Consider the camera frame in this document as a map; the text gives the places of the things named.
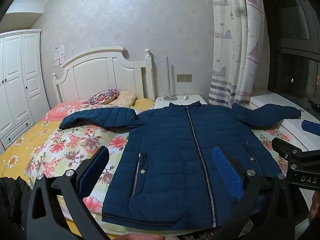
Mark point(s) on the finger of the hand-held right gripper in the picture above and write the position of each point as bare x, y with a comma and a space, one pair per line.
287, 150
311, 126

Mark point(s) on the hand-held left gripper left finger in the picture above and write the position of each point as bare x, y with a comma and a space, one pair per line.
95, 165

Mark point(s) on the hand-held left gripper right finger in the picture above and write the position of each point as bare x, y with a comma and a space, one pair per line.
227, 170

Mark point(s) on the dark blue puffer jacket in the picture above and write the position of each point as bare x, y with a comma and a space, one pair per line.
170, 155

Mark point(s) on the floral checked blanket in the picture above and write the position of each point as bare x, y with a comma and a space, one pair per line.
75, 145

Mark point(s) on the round mandala pattern pillow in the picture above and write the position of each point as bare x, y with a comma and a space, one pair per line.
102, 97

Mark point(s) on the dark window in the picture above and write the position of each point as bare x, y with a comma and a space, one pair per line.
295, 55

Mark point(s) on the yellow patterned pillow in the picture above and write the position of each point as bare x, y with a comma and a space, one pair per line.
126, 97

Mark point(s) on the white nightstand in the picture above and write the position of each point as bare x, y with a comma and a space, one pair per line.
195, 99

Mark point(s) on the yellow pink daisy bedsheet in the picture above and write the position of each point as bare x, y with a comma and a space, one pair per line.
15, 155

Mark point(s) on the black fuzzy cloth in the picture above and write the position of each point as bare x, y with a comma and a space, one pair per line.
10, 200

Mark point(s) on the white wooden bed headboard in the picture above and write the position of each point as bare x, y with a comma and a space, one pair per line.
95, 72

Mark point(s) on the white pole lamp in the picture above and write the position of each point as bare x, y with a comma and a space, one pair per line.
167, 80

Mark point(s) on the sailboat print curtain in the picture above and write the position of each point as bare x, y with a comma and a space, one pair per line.
230, 42

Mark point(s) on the white panelled wardrobe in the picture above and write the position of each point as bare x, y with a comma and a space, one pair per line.
15, 80

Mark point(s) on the beige wall socket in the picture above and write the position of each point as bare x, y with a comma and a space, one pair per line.
184, 78

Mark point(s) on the small wall label cards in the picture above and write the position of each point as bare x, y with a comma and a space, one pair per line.
60, 62

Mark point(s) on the white wall notice paper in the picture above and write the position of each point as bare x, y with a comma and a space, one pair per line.
59, 52

